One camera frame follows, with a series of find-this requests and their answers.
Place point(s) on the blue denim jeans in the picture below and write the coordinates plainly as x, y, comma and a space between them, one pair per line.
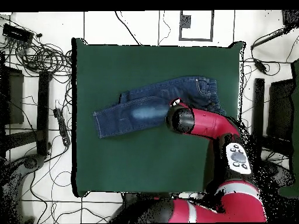
140, 112

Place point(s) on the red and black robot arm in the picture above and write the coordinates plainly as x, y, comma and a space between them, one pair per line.
233, 205

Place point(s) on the dark flat panel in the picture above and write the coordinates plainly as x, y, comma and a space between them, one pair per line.
280, 109
14, 98

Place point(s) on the dark green table cloth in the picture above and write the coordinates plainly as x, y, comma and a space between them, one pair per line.
140, 163

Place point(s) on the grey square plate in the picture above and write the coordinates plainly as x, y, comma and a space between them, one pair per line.
185, 21

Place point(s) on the black stand bar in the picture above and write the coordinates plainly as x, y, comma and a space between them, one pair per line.
43, 112
258, 107

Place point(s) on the black power adapter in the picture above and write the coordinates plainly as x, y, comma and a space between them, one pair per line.
260, 65

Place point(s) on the black rod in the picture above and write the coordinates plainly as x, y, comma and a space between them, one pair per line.
268, 38

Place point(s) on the black power strip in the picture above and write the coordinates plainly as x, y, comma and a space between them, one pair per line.
62, 126

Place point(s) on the black corner box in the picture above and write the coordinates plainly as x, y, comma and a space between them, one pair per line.
290, 17

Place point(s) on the grey stand base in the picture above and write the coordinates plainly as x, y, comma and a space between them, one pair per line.
31, 162

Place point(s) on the black electronics box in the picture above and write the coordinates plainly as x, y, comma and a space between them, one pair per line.
17, 33

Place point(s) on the grey rectangular frame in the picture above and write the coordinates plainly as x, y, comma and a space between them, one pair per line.
196, 40

